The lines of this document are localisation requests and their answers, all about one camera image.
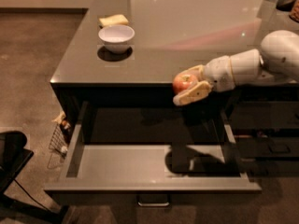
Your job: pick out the grey counter cabinet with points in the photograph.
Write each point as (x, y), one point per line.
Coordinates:
(170, 36)

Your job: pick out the open grey top drawer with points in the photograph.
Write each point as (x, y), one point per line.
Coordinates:
(118, 153)

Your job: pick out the white ceramic bowl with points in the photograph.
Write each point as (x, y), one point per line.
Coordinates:
(116, 38)

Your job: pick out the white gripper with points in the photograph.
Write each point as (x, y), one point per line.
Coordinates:
(220, 74)

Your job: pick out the red apple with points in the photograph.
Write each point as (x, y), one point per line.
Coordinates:
(183, 82)

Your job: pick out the wire basket on floor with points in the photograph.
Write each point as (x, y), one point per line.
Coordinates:
(59, 141)

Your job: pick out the yellow sponge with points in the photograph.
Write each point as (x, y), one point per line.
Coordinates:
(118, 19)

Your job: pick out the metal drawer handle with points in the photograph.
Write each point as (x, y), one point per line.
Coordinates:
(153, 200)

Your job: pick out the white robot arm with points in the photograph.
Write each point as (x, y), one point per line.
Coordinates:
(275, 62)

